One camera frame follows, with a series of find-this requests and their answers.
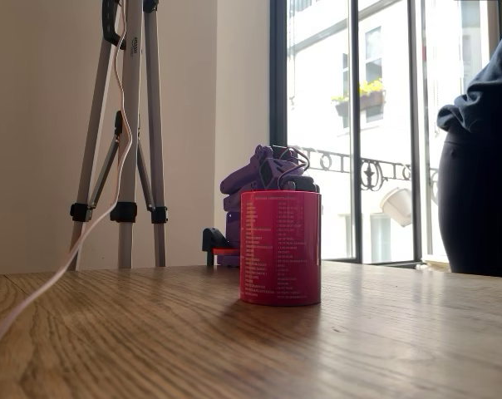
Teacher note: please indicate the dark window frame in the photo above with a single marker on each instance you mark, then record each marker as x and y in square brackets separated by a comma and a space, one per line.
[355, 133]

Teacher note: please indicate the purple robot arm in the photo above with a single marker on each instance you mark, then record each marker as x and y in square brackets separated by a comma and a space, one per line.
[234, 216]

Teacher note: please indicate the black and orange table clamp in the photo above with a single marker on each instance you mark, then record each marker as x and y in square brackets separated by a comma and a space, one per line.
[215, 245]

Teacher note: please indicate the ornate black balcony railing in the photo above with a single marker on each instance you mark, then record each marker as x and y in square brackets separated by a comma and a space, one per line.
[371, 170]

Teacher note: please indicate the person in dark clothes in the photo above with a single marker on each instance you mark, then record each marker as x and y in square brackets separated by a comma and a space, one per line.
[479, 187]

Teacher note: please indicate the flower box with yellow flowers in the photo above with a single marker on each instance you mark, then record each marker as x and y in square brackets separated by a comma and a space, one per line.
[365, 97]

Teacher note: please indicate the red cup with white print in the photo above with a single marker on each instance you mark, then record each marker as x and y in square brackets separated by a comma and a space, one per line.
[280, 249]

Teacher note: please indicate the white bucket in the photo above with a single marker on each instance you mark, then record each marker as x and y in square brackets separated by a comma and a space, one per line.
[398, 205]

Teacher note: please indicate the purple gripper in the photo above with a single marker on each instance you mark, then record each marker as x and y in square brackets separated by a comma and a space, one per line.
[306, 184]

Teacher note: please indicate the grey camera tripod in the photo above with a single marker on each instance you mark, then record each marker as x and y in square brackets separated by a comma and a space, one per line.
[130, 124]

